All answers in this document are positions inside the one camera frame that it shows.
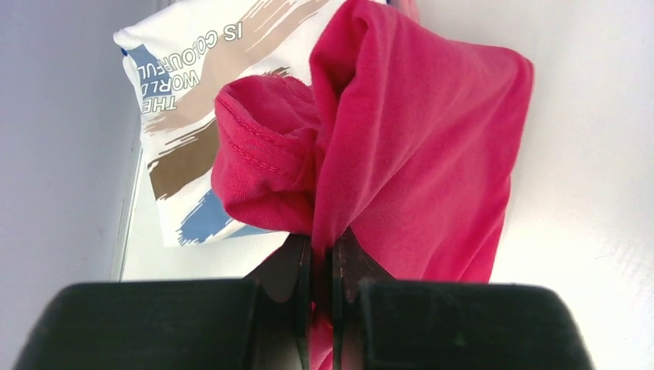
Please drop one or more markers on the magenta t shirt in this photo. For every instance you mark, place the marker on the magenta t shirt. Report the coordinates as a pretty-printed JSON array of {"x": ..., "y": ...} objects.
[{"x": 403, "y": 136}]

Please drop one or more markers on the white patterned folded t shirt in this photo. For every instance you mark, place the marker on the white patterned folded t shirt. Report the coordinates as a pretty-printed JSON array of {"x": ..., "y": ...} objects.
[{"x": 179, "y": 58}]

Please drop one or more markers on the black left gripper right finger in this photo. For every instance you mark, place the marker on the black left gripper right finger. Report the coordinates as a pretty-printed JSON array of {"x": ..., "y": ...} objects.
[{"x": 380, "y": 322}]

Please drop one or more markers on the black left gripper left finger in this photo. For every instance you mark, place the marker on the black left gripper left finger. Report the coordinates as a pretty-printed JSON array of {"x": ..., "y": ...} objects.
[{"x": 260, "y": 321}]

